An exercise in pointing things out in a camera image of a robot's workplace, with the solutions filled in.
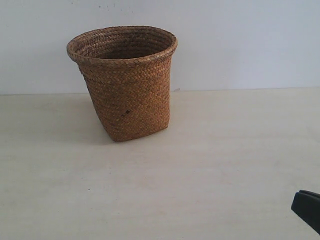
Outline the brown woven wicker basket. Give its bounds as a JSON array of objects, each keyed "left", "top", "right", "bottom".
[{"left": 66, "top": 25, "right": 178, "bottom": 142}]

